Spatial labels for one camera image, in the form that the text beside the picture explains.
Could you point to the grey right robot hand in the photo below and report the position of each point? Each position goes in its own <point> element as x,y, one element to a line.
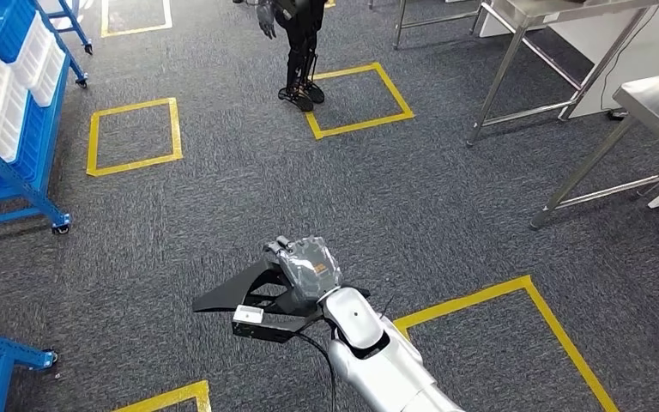
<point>309,267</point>

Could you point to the grey hand of black humanoid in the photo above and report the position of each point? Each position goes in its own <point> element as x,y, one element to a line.
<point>267,20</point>

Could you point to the black plastic plate frame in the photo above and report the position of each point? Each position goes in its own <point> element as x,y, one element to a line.
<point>221,298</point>

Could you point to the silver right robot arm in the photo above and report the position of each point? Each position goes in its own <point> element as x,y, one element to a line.
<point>375,364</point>

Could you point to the black humanoid robot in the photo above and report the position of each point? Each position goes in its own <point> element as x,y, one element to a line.
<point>301,34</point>

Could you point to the yellow floor tape square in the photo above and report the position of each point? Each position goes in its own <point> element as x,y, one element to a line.
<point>136,30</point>
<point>170,396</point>
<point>92,142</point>
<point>466,297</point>
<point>358,123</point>

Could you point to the stainless steel table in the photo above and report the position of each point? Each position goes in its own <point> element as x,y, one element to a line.
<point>534,11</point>
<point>400,23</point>

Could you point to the blue plastic crate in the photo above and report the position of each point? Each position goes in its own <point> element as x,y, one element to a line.
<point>5,25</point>

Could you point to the blue metal rack on casters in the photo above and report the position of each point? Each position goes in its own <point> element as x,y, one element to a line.
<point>22,186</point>

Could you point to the white cabinet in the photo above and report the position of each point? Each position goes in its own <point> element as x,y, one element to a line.
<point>608,62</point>

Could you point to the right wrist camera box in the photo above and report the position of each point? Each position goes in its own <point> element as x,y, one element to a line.
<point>248,314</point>

